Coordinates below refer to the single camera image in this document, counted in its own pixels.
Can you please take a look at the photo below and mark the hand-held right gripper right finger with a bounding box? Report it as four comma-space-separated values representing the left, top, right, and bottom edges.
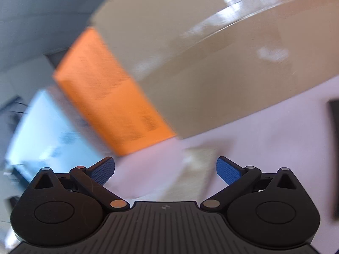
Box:
200, 157, 301, 213

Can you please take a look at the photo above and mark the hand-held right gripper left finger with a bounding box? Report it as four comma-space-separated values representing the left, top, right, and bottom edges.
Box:
26, 157, 130, 213

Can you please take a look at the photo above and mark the beige knit garment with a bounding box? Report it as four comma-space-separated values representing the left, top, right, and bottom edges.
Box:
156, 147, 218, 202

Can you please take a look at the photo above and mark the large light blue box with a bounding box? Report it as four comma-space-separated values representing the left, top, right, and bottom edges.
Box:
5, 89, 107, 184

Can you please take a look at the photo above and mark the orange printed box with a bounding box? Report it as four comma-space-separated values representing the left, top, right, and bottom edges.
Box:
52, 28, 177, 157

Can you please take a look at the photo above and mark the large brown cardboard box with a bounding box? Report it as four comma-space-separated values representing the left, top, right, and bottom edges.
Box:
89, 0, 339, 141

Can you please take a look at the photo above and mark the black smartphone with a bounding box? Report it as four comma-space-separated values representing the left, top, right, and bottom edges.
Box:
326, 99, 339, 221

